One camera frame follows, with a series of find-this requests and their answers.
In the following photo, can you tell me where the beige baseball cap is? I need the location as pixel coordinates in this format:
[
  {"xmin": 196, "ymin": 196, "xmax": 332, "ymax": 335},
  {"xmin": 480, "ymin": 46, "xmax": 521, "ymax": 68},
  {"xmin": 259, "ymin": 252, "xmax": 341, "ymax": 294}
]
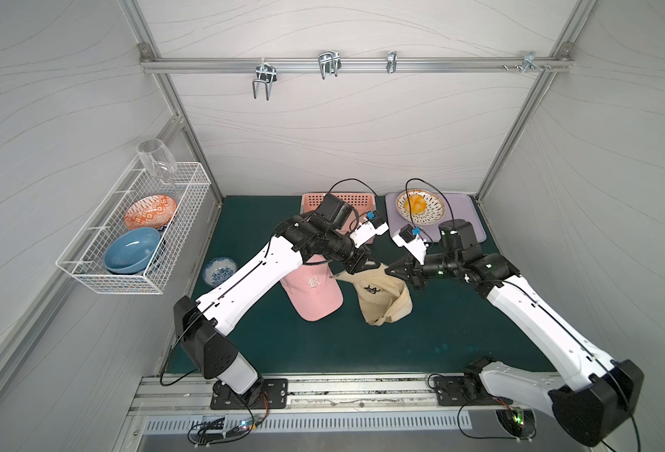
[{"xmin": 334, "ymin": 264, "xmax": 413, "ymax": 326}]

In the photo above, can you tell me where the pink baseball cap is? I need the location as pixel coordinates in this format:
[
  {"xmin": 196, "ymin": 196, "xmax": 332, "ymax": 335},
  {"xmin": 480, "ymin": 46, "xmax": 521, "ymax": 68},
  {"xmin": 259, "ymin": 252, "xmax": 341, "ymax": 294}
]
[{"xmin": 280, "ymin": 254, "xmax": 344, "ymax": 322}]

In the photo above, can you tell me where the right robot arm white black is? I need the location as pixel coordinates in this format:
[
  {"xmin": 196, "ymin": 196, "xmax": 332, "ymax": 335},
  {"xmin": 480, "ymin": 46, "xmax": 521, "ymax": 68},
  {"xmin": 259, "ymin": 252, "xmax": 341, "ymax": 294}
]
[{"xmin": 386, "ymin": 220, "xmax": 644, "ymax": 447}]

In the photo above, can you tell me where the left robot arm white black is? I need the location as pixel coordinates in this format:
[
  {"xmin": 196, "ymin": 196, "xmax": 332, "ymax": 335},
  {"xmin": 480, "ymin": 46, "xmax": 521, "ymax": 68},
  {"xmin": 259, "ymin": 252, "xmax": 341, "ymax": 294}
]
[{"xmin": 174, "ymin": 193, "xmax": 388, "ymax": 397}]

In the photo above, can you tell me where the pink perforated plastic basket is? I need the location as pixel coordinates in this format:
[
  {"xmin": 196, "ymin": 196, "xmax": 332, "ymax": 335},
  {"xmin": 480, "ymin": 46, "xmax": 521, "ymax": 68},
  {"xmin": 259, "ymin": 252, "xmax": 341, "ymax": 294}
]
[{"xmin": 300, "ymin": 192, "xmax": 377, "ymax": 235}]

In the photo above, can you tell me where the lilac plastic tray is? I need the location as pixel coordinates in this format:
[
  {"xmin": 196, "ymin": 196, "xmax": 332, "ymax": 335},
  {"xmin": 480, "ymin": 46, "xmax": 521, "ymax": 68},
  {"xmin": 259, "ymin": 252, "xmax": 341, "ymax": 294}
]
[{"xmin": 384, "ymin": 189, "xmax": 487, "ymax": 243}]

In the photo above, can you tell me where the white speckled plate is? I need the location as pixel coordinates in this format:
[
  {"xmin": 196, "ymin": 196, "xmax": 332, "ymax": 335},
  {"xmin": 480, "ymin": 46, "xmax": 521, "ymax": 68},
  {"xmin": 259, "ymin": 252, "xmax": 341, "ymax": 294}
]
[{"xmin": 394, "ymin": 189, "xmax": 447, "ymax": 226}]

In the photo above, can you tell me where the yellow bread roll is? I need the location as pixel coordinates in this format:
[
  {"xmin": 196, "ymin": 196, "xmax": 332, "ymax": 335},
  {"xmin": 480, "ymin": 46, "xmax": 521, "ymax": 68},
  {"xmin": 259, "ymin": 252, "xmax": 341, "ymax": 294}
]
[{"xmin": 404, "ymin": 194, "xmax": 428, "ymax": 216}]

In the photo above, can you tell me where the green table mat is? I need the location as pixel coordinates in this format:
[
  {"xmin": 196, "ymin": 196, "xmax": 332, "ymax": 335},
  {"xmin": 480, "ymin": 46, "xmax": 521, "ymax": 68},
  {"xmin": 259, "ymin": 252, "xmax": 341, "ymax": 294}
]
[{"xmin": 204, "ymin": 196, "xmax": 554, "ymax": 374}]

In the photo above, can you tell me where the blue white patterned small bowl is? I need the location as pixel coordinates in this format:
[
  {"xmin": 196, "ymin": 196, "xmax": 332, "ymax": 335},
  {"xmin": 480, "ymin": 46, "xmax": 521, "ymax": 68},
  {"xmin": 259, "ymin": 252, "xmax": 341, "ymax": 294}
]
[{"xmin": 201, "ymin": 256, "xmax": 238, "ymax": 288}]

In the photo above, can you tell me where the metal double hook left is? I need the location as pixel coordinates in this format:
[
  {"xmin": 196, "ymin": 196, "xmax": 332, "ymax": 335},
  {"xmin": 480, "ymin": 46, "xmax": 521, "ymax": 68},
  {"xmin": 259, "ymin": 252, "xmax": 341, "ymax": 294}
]
[{"xmin": 252, "ymin": 62, "xmax": 278, "ymax": 101}]

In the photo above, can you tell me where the metal double hook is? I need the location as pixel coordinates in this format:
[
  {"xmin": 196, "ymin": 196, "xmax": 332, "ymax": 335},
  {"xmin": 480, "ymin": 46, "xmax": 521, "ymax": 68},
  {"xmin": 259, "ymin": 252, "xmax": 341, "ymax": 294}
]
[
  {"xmin": 317, "ymin": 51, "xmax": 342, "ymax": 80},
  {"xmin": 252, "ymin": 62, "xmax": 278, "ymax": 101}
]

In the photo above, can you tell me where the metal double hook middle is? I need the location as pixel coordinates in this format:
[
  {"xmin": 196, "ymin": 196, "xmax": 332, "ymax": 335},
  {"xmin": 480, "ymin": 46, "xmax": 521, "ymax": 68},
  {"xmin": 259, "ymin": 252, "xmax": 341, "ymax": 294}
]
[{"xmin": 317, "ymin": 51, "xmax": 342, "ymax": 80}]

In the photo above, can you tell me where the orange patterned bowl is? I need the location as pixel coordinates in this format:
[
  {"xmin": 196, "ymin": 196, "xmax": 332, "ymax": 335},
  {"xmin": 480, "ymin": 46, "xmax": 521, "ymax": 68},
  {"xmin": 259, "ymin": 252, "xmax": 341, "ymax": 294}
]
[{"xmin": 124, "ymin": 195, "xmax": 177, "ymax": 230}]

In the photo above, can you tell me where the metal single hook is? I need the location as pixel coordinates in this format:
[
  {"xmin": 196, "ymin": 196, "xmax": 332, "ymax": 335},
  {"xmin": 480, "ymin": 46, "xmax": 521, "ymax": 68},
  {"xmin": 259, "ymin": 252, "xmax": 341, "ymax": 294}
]
[{"xmin": 386, "ymin": 51, "xmax": 398, "ymax": 75}]

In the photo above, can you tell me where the clear drinking glass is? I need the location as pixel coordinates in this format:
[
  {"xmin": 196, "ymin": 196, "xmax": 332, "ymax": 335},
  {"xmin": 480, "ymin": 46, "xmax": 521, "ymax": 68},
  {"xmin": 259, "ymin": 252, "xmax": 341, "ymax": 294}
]
[{"xmin": 136, "ymin": 139, "xmax": 177, "ymax": 184}]

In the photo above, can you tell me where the blue ceramic bowl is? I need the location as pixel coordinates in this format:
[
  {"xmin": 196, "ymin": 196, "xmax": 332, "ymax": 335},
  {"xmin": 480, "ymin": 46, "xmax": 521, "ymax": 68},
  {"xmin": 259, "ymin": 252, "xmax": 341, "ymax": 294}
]
[{"xmin": 103, "ymin": 227, "xmax": 161, "ymax": 275}]

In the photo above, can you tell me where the metal hook right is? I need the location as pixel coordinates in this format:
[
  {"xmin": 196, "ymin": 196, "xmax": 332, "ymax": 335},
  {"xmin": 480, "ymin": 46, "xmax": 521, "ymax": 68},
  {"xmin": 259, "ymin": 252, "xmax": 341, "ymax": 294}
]
[{"xmin": 501, "ymin": 52, "xmax": 552, "ymax": 73}]

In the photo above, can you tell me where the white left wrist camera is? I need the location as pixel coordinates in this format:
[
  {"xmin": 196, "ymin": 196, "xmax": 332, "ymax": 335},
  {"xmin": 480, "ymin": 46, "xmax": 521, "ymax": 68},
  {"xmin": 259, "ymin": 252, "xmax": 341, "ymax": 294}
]
[{"xmin": 349, "ymin": 211, "xmax": 389, "ymax": 249}]

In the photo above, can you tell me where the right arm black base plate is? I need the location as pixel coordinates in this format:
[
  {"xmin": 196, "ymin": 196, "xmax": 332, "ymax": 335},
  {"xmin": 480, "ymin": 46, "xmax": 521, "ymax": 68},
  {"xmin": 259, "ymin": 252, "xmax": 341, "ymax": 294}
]
[{"xmin": 426, "ymin": 373, "xmax": 512, "ymax": 407}]

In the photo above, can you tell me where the aluminium top rail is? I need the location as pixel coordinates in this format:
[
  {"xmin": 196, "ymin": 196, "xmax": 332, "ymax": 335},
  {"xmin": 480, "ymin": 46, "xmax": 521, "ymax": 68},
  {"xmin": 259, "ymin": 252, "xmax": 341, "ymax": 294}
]
[{"xmin": 140, "ymin": 55, "xmax": 575, "ymax": 75}]

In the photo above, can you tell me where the white wire wall basket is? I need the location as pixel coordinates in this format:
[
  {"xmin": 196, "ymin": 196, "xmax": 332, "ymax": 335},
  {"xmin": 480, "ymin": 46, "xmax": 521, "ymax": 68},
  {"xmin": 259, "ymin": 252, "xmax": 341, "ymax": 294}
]
[{"xmin": 56, "ymin": 159, "xmax": 210, "ymax": 295}]

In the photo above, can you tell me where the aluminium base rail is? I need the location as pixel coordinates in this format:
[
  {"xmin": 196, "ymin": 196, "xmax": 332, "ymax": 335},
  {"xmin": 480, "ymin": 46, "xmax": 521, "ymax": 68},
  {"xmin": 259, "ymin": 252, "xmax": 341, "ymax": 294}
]
[{"xmin": 128, "ymin": 371, "xmax": 560, "ymax": 418}]

